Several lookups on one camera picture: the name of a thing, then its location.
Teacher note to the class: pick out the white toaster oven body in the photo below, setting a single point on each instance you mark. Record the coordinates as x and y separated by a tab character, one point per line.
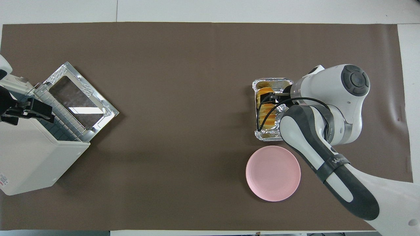
32	157

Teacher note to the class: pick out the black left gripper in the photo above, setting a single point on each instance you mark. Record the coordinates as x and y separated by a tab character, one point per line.
8	101

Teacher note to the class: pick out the beige oven knob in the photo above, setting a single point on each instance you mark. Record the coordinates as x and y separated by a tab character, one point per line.
22	80

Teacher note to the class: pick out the aluminium foil baking tray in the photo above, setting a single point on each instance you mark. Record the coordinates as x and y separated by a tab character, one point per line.
282	83

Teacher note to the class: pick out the brown table mat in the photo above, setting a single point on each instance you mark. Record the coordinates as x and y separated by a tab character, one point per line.
180	98

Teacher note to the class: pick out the sliced golden bread loaf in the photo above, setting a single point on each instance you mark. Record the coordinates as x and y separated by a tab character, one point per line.
264	113

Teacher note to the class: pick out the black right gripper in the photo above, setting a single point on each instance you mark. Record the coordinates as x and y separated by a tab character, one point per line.
281	98

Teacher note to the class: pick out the pink round plate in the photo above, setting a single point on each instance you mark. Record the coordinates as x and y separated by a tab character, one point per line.
273	173

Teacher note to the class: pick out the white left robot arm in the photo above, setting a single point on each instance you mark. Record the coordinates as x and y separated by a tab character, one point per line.
4	65

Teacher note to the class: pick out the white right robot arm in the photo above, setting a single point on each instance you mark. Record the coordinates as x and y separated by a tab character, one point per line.
328	85

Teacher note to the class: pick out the chrome glass oven door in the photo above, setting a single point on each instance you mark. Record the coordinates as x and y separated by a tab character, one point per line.
77	98

